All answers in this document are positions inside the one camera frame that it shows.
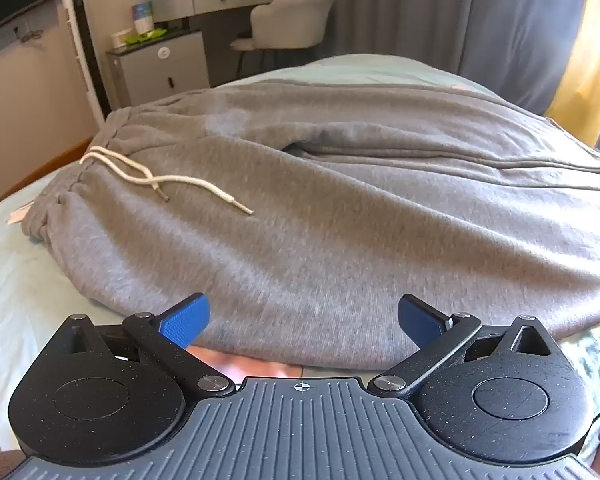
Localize wooden bed frame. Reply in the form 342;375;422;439
0;135;94;214

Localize grey small cabinet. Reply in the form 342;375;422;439
105;30;211;109

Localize grey curtain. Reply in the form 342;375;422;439
314;0;589;112

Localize wall power socket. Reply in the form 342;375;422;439
10;20;46;44

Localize blue and white box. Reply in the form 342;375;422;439
131;1;155;36

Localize yellow curtain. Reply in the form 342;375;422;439
545;0;600;149

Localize white standing panel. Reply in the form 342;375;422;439
59;0;106;129

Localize grey upholstered chair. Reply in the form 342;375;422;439
230;0;339;79

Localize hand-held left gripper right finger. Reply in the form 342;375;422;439
367;294;557;402

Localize light green printed bed sheet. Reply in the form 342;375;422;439
0;52;600;463

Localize grey sweatpants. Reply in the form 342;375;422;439
20;80;600;367

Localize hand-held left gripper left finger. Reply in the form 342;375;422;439
55;292;237;401

